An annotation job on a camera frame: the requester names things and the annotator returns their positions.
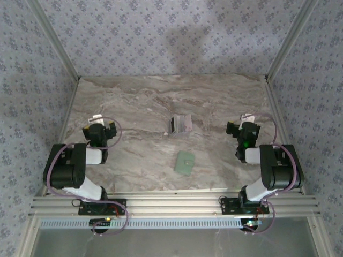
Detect clear acrylic card box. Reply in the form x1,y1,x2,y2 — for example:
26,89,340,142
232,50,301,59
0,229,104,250
167,114,193,139

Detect black VIP card stack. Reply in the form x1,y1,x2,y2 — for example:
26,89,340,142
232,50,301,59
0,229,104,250
168,116,181,135

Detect white VIP card red flowers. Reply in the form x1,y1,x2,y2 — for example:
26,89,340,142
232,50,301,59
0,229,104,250
179,115,192,133

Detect black controller board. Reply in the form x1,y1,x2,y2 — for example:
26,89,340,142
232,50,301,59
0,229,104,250
240,218,262,232
90,218,112,233

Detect grey metal panel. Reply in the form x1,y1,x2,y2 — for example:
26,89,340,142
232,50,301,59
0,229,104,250
34,227,314,257

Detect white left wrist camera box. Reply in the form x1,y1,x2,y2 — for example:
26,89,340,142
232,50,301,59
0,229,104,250
88,114,105,125

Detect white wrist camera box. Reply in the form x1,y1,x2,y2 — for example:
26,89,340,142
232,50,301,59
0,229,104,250
239,113,255,129
88,114,105,125

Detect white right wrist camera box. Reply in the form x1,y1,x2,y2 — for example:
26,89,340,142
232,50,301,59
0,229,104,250
239,113,255,129

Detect aluminium side rail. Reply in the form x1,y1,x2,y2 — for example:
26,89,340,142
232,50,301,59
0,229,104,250
264,77,306,196
40,77,81,199

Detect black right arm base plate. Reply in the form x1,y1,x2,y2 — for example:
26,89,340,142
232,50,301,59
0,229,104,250
219,196,270,216

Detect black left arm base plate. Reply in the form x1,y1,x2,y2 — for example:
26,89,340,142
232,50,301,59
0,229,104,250
78,198,127,216

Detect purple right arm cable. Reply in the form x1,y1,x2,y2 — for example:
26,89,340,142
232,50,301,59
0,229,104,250
245,112,298,236

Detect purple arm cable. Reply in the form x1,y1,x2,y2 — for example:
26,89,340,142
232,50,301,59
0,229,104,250
245,112,298,236
44,116,129,238

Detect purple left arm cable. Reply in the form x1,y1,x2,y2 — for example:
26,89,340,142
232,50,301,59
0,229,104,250
44,116,129,238

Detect aluminium frame post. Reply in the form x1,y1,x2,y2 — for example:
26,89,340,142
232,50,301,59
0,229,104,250
28,0,81,80
265,0,319,81

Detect aluminium frame beam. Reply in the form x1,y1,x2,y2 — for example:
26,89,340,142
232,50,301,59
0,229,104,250
28,187,321,217

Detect grey slotted cable duct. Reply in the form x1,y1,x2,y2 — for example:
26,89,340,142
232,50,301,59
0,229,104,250
39,218,242,230

